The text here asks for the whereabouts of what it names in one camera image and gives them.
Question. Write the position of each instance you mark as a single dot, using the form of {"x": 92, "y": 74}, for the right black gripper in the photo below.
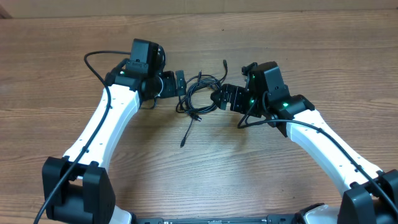
{"x": 226, "y": 92}

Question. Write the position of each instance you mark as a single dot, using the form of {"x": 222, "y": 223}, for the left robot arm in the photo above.
{"x": 77, "y": 188}

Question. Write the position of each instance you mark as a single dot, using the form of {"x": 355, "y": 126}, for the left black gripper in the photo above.
{"x": 171, "y": 89}

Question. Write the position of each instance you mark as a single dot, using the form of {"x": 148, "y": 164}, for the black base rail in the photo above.
{"x": 214, "y": 221}

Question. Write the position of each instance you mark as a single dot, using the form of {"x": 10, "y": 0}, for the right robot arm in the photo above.
{"x": 368, "y": 194}

